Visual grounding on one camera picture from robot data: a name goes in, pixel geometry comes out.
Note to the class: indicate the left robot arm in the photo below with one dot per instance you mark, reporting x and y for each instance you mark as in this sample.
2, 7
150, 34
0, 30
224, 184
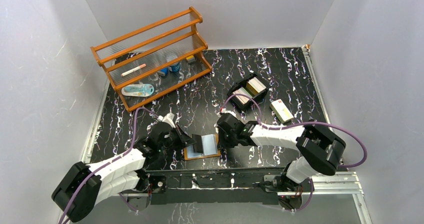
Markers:
86, 185

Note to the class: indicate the white card stack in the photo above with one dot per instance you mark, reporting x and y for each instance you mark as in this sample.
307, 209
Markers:
242, 95
254, 86

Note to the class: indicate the white pink pen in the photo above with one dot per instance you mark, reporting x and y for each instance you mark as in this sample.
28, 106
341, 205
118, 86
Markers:
139, 67

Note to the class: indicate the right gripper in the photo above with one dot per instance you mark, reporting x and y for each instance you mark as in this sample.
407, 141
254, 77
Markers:
222, 143

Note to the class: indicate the black card tray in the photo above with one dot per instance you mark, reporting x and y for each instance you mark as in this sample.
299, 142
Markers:
257, 98

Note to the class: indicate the blue packaged item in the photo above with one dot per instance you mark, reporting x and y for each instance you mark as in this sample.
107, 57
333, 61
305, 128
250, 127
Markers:
138, 90

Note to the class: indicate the small grey yellow block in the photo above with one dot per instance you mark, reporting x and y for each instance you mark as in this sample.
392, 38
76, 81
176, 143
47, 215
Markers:
190, 59

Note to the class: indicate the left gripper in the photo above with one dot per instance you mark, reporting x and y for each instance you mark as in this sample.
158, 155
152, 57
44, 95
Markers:
180, 139

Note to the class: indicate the white box with red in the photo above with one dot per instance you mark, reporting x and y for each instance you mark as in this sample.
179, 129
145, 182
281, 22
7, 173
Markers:
283, 114

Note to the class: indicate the dark grey card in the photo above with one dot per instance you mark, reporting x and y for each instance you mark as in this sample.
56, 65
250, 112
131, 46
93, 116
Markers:
198, 143

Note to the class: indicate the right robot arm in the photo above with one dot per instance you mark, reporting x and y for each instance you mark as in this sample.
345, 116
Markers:
320, 148

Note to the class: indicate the small blue block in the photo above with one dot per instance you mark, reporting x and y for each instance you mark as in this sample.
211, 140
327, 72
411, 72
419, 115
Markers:
163, 72

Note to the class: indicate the orange wooden shelf rack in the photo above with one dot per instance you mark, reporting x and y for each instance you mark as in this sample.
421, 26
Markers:
174, 36

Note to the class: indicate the orange card holder wallet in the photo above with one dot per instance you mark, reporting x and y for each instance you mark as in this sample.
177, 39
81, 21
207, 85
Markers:
210, 148

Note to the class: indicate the blue white can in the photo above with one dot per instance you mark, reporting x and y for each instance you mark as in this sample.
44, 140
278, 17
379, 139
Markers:
175, 67

